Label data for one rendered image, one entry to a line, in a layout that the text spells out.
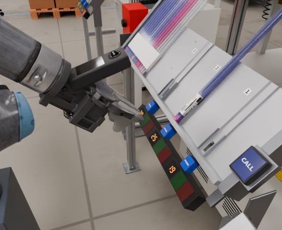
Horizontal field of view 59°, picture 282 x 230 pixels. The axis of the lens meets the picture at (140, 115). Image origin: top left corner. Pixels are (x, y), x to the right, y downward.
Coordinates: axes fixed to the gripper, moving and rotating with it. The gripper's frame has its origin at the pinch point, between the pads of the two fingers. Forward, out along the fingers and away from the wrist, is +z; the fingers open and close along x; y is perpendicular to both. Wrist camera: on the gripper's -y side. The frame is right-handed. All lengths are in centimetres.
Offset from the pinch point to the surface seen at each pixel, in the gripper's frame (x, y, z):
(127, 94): -49, 12, 25
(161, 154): 2.7, 5.2, 10.8
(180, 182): 12.0, 4.4, 10.9
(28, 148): -85, 86, 19
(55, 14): -373, 60, 40
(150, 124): -7.7, 3.6, 10.8
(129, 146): -49, 35, 47
